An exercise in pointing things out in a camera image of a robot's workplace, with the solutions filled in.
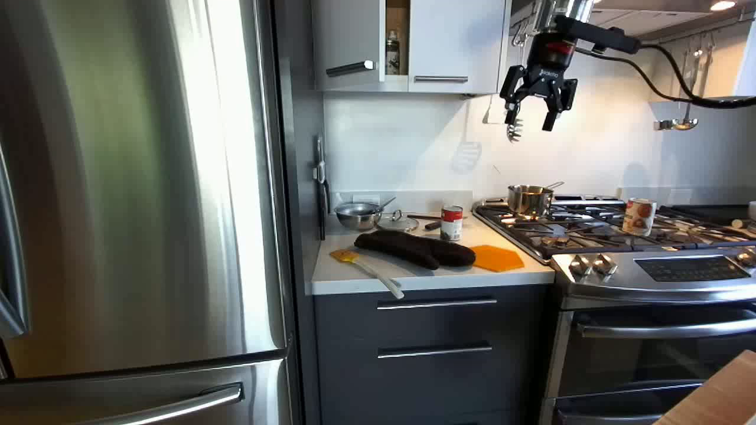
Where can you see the black knife rack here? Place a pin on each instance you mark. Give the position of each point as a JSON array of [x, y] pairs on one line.
[[319, 189]]

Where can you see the small dark bottle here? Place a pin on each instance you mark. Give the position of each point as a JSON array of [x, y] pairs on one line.
[[394, 52]]

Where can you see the orange hexagonal trivet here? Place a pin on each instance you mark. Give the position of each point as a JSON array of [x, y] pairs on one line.
[[497, 258]]

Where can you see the steel saucepan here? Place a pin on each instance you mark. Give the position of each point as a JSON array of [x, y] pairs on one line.
[[530, 204]]

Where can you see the white patterned mug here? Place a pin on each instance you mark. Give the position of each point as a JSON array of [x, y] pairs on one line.
[[638, 219]]

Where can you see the black oven mitt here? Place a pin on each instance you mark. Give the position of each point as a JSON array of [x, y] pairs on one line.
[[417, 251]]

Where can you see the white slotted spatula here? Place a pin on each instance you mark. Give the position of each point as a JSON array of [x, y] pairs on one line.
[[466, 156]]

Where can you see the steel mixing bowl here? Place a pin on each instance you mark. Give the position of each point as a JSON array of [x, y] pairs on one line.
[[357, 214]]

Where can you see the grey lower drawer cabinet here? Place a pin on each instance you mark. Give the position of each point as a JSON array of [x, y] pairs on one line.
[[433, 378]]

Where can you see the stainless steel fridge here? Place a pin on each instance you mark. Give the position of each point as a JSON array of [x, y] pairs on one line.
[[142, 196]]

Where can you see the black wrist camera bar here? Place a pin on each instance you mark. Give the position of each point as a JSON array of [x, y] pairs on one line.
[[598, 35]]

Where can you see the white upper wall cabinet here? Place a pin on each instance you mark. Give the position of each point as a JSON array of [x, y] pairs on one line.
[[456, 38]]

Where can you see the steel ladle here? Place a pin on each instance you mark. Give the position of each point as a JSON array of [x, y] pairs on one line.
[[686, 123]]

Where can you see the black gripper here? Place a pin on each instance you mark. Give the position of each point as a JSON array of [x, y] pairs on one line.
[[550, 62]]

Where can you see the red and white can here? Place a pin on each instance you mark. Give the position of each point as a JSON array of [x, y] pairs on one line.
[[453, 228]]

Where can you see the stainless gas stove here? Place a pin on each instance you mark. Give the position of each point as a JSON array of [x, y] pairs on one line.
[[630, 355]]

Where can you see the wooden board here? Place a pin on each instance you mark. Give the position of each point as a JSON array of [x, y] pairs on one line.
[[716, 397]]

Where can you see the steel stove knob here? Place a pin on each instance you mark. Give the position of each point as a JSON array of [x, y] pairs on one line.
[[747, 258], [579, 266], [603, 266]]

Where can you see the range hood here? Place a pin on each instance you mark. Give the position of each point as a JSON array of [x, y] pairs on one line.
[[736, 62]]

